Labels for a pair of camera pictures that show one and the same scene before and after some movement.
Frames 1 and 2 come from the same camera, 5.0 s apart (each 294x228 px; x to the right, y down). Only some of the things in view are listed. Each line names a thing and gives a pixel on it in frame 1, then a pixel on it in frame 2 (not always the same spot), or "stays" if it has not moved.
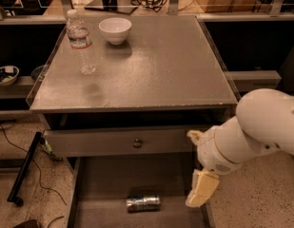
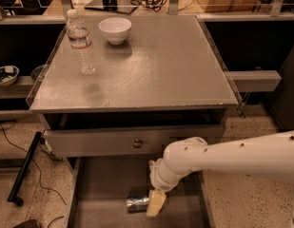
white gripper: [212, 153] → [160, 181]
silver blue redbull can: [139, 203] stays
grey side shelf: [253, 80] stays
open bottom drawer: [131, 192] stays
